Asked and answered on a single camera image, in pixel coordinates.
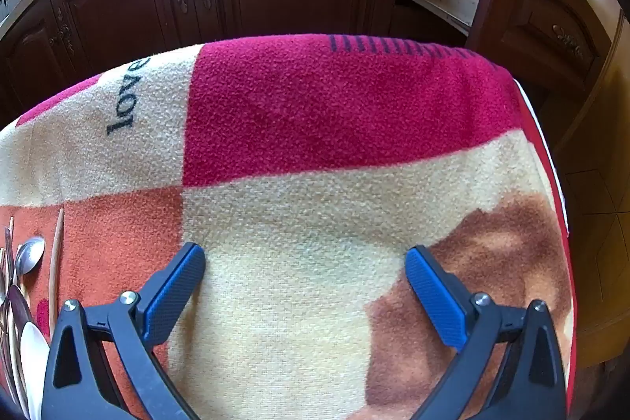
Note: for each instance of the printed fleece blanket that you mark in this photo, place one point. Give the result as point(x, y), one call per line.
point(320, 105)

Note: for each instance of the large metal spoon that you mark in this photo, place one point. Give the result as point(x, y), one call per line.
point(17, 309)

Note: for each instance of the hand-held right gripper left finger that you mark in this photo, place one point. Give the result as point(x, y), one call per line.
point(170, 297)

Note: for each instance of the small metal spoon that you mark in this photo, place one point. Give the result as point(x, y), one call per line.
point(30, 252)

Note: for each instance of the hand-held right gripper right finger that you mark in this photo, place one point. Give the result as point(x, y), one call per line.
point(435, 297)

